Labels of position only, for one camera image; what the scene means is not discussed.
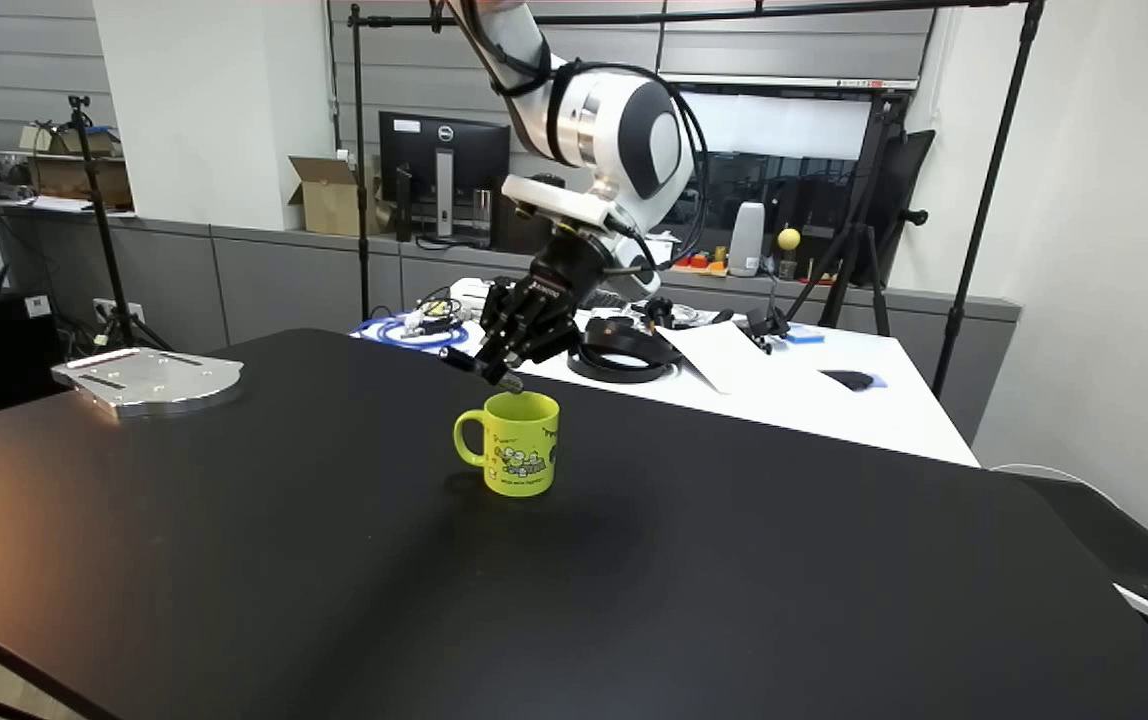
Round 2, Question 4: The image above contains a yellow mug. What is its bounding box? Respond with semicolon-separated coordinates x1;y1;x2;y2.
453;393;559;500

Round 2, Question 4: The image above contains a cardboard box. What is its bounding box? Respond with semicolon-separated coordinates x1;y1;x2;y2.
290;155;369;241

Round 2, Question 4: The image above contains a black frame pole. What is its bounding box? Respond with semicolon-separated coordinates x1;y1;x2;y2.
929;0;1047;397

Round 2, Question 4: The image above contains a black coiled cable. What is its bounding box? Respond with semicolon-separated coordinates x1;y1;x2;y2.
565;311;679;388

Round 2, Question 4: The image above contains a plastic wrapped paper stack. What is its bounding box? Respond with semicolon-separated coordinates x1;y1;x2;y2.
51;346;244;411

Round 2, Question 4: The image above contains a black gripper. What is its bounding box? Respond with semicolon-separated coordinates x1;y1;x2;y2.
475;243;622;384

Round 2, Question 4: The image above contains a black tripod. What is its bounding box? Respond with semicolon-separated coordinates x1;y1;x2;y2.
786;91;937;337

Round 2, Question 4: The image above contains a black light stand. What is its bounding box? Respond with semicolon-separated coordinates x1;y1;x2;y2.
68;95;141;346

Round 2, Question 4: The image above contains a black computer mouse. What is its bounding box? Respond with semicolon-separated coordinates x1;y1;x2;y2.
825;367;877;393

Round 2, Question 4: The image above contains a white speaker box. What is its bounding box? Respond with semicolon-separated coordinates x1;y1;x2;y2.
728;199;765;275

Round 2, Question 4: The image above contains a blue cable loop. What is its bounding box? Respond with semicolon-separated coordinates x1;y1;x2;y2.
350;309;475;360

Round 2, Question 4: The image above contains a black computer monitor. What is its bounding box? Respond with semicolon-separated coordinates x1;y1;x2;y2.
380;112;513;243

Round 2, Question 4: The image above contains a yellow ball on stand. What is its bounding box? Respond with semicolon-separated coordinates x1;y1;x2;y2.
771;224;804;279

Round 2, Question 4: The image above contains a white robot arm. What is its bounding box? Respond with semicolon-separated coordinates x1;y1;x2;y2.
448;0;704;384

